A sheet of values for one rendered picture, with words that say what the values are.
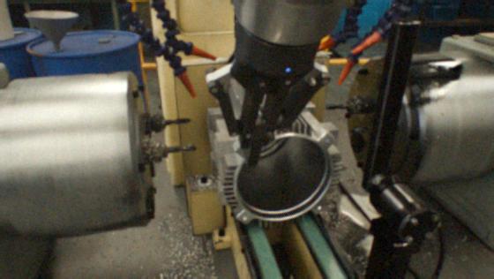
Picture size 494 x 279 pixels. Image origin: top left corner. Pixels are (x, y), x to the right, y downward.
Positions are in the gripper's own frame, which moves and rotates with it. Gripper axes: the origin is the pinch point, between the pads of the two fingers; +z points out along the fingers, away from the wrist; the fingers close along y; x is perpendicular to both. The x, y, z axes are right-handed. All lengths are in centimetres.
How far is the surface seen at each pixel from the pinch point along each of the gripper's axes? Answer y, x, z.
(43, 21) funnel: 66, -130, 83
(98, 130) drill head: 19.4, -4.6, 0.2
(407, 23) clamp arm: -19.0, -6.9, -12.9
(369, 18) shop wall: -304, -385, 303
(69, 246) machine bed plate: 33.3, -2.0, 36.0
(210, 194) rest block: 4.3, -5.0, 26.1
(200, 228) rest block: 6.7, -0.9, 33.3
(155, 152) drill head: 12.9, -4.1, 6.4
